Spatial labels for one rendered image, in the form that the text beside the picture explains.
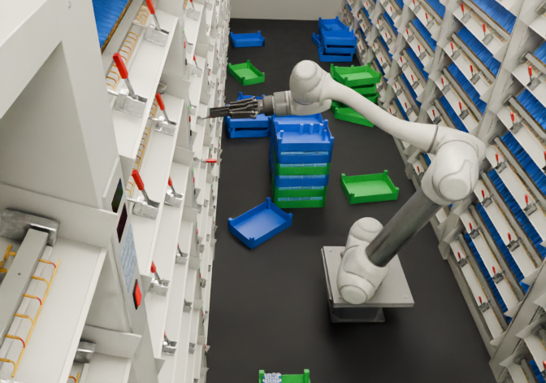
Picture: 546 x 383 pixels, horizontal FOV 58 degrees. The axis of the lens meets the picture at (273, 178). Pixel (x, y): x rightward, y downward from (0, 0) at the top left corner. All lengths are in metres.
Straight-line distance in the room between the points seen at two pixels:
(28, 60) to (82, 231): 0.22
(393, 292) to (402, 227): 0.51
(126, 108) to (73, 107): 0.30
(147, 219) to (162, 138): 0.25
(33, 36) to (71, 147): 0.13
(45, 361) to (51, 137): 0.19
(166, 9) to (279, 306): 1.61
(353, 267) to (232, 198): 1.21
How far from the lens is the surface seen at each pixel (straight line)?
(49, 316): 0.49
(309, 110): 1.80
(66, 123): 0.47
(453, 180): 1.61
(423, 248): 2.82
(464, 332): 2.52
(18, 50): 0.36
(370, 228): 2.09
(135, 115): 0.75
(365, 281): 1.94
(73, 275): 0.52
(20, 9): 0.39
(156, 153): 1.02
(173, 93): 1.22
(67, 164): 0.49
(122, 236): 0.59
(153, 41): 0.99
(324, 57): 4.72
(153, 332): 0.96
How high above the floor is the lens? 1.88
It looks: 37 degrees down
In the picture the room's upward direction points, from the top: 3 degrees clockwise
